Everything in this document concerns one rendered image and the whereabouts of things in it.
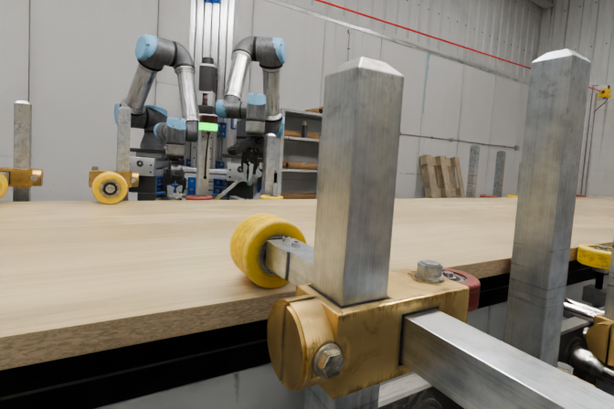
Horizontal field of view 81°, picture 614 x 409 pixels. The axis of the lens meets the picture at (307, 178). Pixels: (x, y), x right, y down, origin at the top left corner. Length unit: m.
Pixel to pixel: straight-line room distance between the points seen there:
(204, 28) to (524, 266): 2.14
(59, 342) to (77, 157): 3.53
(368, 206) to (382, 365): 0.10
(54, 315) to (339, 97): 0.31
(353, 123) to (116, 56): 3.81
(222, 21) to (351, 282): 2.16
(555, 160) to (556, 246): 0.08
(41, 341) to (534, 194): 0.45
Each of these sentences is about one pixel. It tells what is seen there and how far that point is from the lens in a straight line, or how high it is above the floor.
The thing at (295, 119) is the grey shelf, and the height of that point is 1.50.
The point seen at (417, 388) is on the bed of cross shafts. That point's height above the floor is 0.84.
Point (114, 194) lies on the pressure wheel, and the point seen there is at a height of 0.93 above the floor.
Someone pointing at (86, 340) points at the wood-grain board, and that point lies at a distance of 0.39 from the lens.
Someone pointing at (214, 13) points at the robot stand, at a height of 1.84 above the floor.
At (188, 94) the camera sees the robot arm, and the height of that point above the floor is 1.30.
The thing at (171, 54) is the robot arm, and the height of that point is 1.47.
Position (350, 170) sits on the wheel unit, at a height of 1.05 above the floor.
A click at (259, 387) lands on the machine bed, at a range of 0.50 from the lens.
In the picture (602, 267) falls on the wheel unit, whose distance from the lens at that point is 0.91.
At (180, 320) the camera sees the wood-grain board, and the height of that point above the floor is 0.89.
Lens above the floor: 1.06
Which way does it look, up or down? 4 degrees down
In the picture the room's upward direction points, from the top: 4 degrees clockwise
